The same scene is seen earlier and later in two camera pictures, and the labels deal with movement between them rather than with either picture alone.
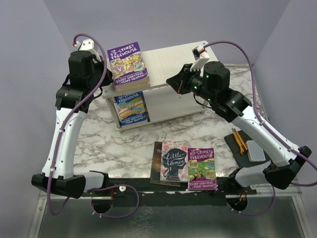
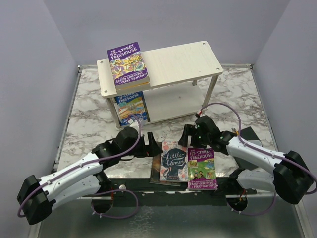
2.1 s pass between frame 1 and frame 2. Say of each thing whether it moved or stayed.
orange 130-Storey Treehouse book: stayed
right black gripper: moved
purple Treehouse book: stayed
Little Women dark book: stayed
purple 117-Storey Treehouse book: stayed
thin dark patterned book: stayed
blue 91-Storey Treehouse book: stayed
